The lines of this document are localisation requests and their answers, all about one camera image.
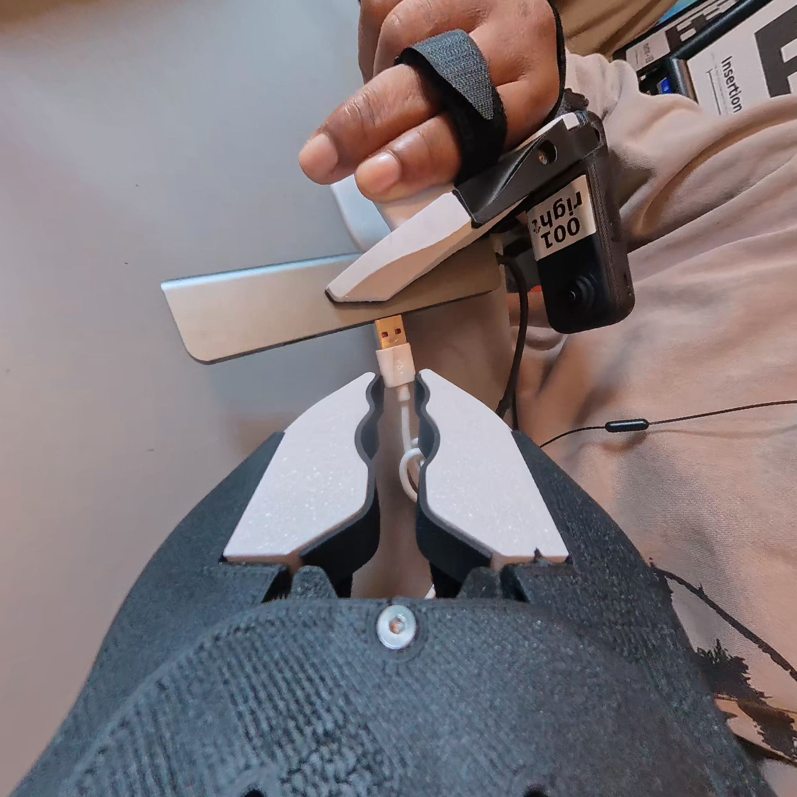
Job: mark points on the black and white box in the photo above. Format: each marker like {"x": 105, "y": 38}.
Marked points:
{"x": 660, "y": 43}

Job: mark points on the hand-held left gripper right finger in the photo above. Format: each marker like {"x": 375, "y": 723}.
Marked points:
{"x": 479, "y": 473}

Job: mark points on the printed instruction papers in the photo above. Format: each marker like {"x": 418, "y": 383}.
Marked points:
{"x": 728, "y": 56}

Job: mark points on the silver usb hub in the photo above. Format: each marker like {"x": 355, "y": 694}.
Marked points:
{"x": 236, "y": 305}

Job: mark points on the person's right hand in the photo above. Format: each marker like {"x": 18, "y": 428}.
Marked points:
{"x": 448, "y": 25}

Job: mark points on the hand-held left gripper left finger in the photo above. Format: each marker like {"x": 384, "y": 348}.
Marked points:
{"x": 311, "y": 479}

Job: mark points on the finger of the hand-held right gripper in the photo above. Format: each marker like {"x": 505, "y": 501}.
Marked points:
{"x": 398, "y": 261}

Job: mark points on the beige printed shirt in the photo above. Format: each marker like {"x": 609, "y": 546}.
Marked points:
{"x": 716, "y": 280}

